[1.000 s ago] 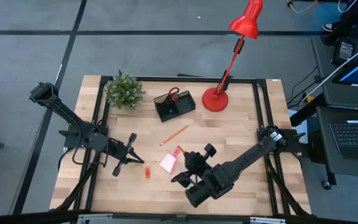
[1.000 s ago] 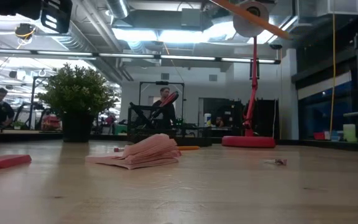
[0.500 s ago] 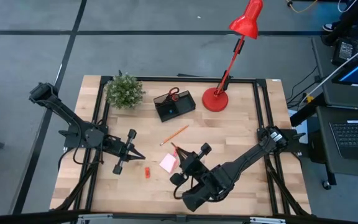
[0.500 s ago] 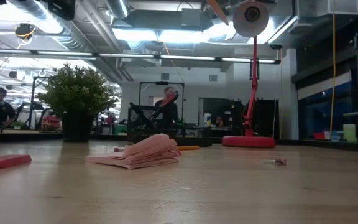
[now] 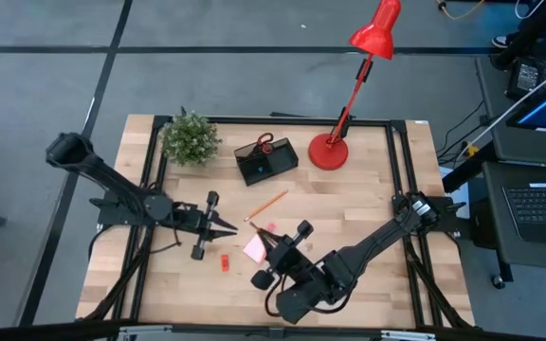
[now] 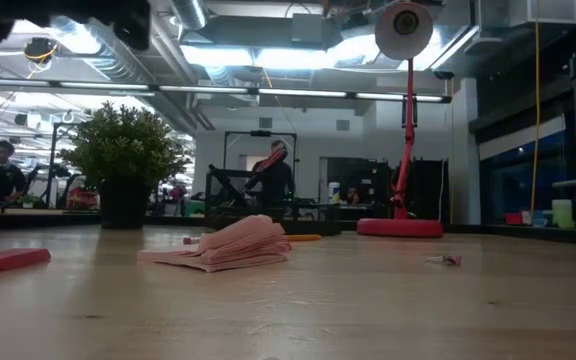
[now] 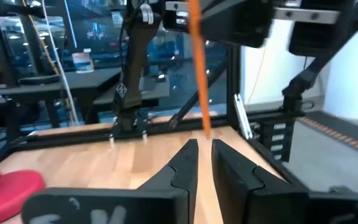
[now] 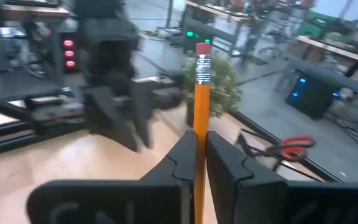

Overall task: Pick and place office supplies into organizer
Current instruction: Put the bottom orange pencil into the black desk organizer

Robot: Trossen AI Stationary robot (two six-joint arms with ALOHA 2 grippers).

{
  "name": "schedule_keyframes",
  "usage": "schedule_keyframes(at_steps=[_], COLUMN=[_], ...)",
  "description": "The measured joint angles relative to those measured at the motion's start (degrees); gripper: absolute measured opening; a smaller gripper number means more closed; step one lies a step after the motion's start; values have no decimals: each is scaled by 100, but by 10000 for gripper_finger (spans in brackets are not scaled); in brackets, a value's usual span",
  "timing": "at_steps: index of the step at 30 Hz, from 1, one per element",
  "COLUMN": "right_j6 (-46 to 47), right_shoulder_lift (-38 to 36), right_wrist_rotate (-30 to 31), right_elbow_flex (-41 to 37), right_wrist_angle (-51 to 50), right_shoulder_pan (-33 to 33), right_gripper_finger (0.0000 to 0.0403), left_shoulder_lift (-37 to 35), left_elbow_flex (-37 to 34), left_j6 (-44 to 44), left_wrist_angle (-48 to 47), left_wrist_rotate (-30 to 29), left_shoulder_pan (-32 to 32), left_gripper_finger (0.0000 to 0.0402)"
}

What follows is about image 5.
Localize black aluminium table frame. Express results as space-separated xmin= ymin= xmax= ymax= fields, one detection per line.
xmin=76 ymin=115 xmax=476 ymax=332

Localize yellow cable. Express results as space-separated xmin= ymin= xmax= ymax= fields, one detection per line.
xmin=435 ymin=0 xmax=486 ymax=21

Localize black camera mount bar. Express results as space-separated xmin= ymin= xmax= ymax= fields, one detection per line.
xmin=0 ymin=319 xmax=546 ymax=341

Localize yellow pencil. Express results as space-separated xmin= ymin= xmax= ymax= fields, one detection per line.
xmin=243 ymin=189 xmax=289 ymax=223

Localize black desk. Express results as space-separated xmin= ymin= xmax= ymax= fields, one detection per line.
xmin=474 ymin=55 xmax=546 ymax=170

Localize red desk lamp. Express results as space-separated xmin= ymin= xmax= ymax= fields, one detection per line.
xmin=307 ymin=0 xmax=403 ymax=171

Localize white cable loop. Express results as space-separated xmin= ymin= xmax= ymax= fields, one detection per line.
xmin=513 ymin=0 xmax=546 ymax=21

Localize white cord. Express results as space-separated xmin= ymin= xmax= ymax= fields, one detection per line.
xmin=457 ymin=59 xmax=546 ymax=157

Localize potted green plant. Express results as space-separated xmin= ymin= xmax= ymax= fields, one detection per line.
xmin=158 ymin=109 xmax=224 ymax=168

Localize pink sticky note pad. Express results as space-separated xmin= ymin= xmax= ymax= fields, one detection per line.
xmin=242 ymin=233 xmax=269 ymax=265

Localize black power adapter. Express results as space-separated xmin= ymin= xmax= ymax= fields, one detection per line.
xmin=506 ymin=57 xmax=546 ymax=99

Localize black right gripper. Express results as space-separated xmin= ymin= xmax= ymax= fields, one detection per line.
xmin=250 ymin=219 xmax=315 ymax=291

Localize laptop computer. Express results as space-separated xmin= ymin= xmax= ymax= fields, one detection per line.
xmin=481 ymin=160 xmax=546 ymax=285

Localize black mesh desk organizer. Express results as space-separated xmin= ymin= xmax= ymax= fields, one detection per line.
xmin=233 ymin=136 xmax=300 ymax=187

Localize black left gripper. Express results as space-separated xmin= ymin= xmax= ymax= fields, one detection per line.
xmin=172 ymin=190 xmax=239 ymax=261

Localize scissors with red-black handles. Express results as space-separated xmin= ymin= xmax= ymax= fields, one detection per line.
xmin=248 ymin=132 xmax=275 ymax=160

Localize silver bracket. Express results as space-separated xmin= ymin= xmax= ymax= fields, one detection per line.
xmin=117 ymin=324 xmax=173 ymax=341
xmin=379 ymin=330 xmax=438 ymax=341

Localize black floor cable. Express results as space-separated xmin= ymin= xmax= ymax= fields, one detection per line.
xmin=435 ymin=99 xmax=490 ymax=165

